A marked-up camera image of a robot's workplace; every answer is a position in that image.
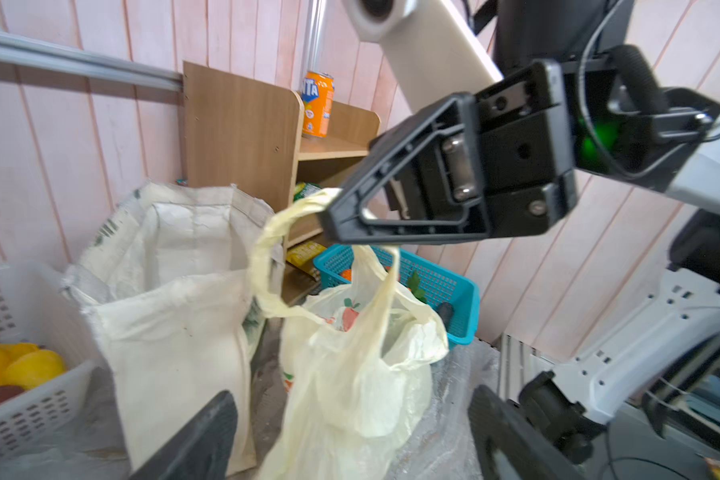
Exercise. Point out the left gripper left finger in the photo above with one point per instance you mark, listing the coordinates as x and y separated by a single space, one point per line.
201 449

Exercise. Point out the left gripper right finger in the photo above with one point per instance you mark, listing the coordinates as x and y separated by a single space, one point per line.
496 426

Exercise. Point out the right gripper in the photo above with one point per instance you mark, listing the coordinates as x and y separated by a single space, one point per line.
499 163

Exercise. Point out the yellow plastic bag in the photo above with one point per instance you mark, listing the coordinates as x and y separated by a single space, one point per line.
356 361

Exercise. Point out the canvas tote bag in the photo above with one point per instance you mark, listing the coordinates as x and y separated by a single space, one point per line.
165 291

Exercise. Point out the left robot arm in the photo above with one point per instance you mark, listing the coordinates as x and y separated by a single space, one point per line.
542 434

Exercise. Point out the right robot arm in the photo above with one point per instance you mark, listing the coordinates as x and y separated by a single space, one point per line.
588 192

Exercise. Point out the teal plastic basket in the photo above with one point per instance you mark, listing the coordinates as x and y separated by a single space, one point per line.
438 285

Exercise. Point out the green snack packet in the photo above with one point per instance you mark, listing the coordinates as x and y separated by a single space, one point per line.
305 189

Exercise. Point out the orange soda can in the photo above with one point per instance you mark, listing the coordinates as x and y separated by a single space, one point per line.
317 97

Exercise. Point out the yellow snack packet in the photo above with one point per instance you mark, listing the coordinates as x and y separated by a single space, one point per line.
302 257

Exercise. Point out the wooden shelf unit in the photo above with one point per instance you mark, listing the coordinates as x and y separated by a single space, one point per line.
249 133

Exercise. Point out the white plastic basket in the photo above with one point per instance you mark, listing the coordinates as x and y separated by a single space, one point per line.
33 309

